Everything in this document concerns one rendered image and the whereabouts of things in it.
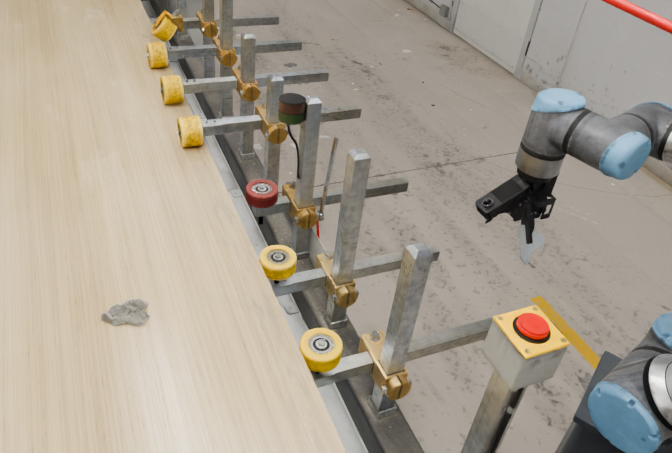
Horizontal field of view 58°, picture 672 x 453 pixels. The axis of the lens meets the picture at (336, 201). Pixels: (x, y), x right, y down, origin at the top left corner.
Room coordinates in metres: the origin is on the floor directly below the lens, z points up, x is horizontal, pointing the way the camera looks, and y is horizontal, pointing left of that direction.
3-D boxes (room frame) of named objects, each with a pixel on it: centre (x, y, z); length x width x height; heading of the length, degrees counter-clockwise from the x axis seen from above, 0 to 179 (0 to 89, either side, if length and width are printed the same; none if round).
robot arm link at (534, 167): (1.08, -0.40, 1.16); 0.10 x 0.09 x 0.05; 28
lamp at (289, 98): (1.20, 0.12, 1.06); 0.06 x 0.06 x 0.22; 27
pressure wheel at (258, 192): (1.21, 0.18, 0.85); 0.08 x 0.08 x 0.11
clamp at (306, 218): (1.24, 0.09, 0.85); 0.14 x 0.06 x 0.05; 27
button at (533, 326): (0.55, -0.27, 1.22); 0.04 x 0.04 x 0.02
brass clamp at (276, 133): (1.46, 0.21, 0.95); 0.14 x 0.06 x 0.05; 27
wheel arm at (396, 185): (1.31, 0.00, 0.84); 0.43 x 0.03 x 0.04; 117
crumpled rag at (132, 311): (0.77, 0.36, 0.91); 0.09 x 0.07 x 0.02; 103
